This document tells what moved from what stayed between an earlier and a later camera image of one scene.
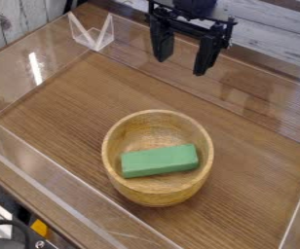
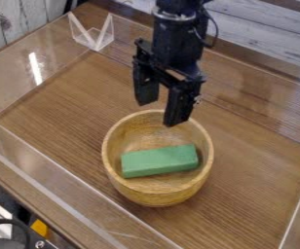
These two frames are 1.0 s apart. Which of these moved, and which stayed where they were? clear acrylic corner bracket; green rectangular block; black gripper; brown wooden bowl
Moved: black gripper
Stayed: clear acrylic corner bracket; green rectangular block; brown wooden bowl
